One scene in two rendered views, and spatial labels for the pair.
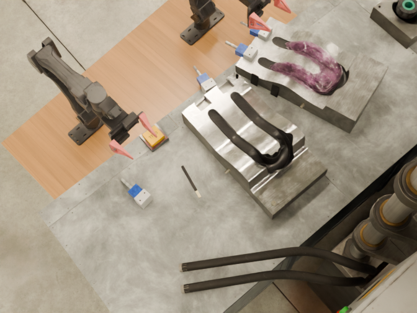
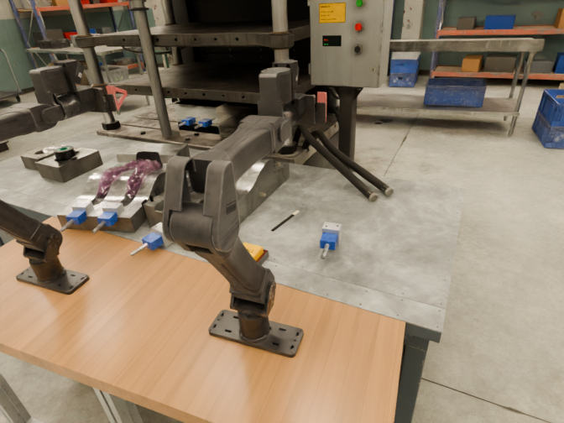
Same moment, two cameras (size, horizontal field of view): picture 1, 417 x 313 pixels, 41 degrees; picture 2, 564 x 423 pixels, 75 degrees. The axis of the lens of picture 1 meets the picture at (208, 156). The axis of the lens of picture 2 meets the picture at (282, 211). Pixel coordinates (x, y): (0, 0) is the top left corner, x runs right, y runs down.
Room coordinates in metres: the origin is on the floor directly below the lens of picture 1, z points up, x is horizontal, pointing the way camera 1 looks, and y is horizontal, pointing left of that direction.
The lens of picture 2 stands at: (1.18, 0.94, 1.43)
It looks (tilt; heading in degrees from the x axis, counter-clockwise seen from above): 31 degrees down; 240
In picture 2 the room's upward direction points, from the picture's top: 4 degrees counter-clockwise
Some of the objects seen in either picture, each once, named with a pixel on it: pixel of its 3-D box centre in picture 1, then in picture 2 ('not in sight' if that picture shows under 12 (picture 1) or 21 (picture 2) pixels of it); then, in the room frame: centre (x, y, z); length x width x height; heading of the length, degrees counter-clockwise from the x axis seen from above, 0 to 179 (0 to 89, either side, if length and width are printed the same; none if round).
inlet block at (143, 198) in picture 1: (134, 190); (328, 242); (0.66, 0.28, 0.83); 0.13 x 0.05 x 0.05; 39
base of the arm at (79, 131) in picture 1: (90, 118); (253, 320); (0.97, 0.42, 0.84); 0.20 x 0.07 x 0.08; 127
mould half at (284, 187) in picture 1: (253, 140); (224, 183); (0.76, -0.17, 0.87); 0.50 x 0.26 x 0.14; 32
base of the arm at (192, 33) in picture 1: (201, 20); (47, 267); (1.33, -0.06, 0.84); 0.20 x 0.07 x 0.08; 127
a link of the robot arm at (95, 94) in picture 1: (95, 95); (269, 104); (0.83, 0.31, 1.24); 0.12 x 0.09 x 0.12; 37
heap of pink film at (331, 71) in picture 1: (308, 64); (130, 170); (1.02, -0.42, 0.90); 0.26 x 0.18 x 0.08; 49
